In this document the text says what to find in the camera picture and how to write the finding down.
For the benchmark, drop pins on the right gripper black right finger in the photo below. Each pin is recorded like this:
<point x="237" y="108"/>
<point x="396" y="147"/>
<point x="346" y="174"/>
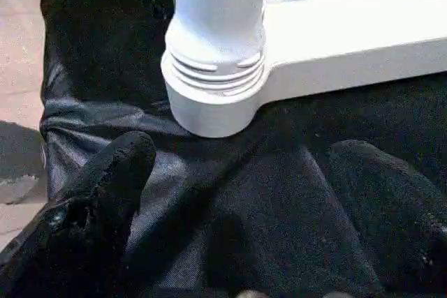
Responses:
<point x="401" y="214"/>

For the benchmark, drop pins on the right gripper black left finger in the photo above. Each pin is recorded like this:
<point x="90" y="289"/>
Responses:
<point x="80" y="235"/>

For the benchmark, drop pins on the white plastic table top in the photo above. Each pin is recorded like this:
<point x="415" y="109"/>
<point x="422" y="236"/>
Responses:
<point x="349" y="33"/>

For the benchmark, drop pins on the white plastic table leg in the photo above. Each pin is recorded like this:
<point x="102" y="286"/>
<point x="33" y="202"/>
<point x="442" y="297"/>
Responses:
<point x="216" y="15"/>

